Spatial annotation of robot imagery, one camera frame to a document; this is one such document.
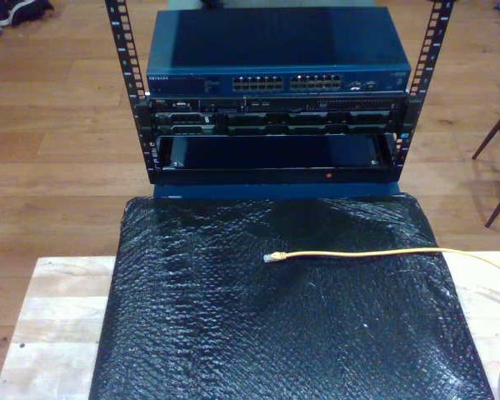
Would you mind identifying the black rack frame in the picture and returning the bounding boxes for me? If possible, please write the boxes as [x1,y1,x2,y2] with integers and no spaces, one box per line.
[104,0,458,185]

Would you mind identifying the dark sneaker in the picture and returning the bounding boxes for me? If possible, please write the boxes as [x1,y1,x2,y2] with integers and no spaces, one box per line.
[0,0,54,27]

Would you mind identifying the black server unit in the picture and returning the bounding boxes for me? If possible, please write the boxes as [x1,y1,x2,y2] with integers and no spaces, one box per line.
[147,96,409,137]

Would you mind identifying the yellow network cable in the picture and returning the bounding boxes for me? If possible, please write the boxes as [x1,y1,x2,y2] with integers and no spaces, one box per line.
[262,247,500,283]

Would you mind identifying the black bubble wrap mat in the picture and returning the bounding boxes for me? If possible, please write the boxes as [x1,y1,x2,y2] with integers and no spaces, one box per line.
[87,193,495,400]

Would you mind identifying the dark wooden chair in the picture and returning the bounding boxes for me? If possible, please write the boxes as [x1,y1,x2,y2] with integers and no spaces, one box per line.
[472,97,500,228]

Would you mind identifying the blue network switch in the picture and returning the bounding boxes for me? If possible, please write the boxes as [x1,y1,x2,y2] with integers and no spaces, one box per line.
[145,8,413,98]

